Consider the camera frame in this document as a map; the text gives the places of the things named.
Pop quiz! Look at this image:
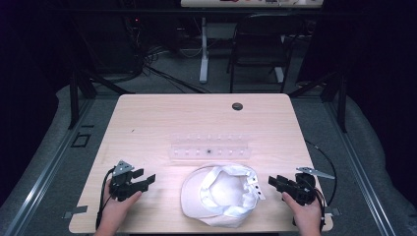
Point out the bundle of floor cables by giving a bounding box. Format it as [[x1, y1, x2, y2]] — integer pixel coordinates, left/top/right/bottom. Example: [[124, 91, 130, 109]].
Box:
[[122, 16, 214, 94]]

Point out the black chair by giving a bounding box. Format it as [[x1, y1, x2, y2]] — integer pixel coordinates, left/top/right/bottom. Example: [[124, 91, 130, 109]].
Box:
[[225, 12, 306, 94]]

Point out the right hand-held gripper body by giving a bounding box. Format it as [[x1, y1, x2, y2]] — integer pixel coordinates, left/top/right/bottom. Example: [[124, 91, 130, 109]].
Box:
[[281, 166, 336, 207]]

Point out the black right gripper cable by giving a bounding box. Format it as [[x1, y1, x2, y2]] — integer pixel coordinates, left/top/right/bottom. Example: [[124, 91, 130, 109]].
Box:
[[304, 140, 338, 232]]

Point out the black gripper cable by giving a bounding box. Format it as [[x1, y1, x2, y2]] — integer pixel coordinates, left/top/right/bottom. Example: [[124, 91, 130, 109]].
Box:
[[304, 140, 338, 232], [94, 167, 116, 231]]

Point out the white desk leg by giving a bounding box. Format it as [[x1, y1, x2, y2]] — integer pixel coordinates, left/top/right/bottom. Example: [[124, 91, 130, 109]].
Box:
[[199, 16, 210, 85]]

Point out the black metal stand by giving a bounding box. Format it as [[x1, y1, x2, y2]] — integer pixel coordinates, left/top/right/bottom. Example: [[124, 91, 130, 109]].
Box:
[[287, 69, 349, 134], [67, 67, 136, 131]]

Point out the white baseball cap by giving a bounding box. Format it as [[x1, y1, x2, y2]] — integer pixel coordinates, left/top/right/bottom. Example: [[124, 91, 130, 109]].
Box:
[[179, 162, 267, 229]]

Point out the clear plastic rack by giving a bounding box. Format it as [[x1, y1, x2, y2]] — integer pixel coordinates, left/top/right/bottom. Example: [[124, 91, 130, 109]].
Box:
[[168, 132, 253, 162]]

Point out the person's left hand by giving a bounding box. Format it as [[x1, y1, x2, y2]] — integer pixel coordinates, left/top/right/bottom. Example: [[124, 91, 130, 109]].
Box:
[[94, 189, 144, 236]]

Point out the aluminium floor rail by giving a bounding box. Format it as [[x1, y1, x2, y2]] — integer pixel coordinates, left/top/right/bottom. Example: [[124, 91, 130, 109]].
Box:
[[2, 97, 96, 236], [323, 97, 399, 236]]

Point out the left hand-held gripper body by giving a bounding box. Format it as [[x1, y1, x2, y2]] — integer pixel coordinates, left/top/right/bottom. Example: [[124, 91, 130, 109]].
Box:
[[108, 159, 149, 202]]

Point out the grey table bracket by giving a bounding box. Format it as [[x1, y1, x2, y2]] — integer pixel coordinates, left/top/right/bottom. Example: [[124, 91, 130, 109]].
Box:
[[61, 205, 89, 220], [324, 206, 342, 218]]

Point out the person's right hand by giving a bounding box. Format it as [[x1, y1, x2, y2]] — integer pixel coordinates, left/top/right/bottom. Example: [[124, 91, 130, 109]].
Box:
[[281, 191, 325, 236]]

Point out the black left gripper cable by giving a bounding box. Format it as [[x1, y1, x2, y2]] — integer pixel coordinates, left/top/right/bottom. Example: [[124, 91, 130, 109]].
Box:
[[94, 167, 116, 231]]

